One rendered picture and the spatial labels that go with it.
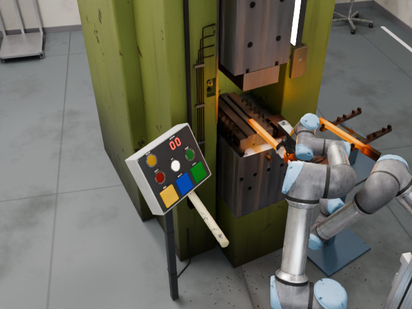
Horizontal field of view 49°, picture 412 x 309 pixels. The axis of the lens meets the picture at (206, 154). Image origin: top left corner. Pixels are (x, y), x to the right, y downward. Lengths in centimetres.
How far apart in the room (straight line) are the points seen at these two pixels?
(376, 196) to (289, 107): 104
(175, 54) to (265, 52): 41
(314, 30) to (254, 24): 51
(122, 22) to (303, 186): 134
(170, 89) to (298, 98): 81
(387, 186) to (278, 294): 55
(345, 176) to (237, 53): 80
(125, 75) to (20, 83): 275
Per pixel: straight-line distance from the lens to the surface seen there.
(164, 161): 197
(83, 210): 344
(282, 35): 216
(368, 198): 175
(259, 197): 261
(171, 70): 211
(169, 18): 200
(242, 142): 235
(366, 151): 242
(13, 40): 597
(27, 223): 348
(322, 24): 248
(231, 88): 277
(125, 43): 247
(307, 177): 153
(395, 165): 183
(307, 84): 261
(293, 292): 165
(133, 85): 259
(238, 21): 200
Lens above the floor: 238
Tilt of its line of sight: 39 degrees down
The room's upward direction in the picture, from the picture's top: straight up
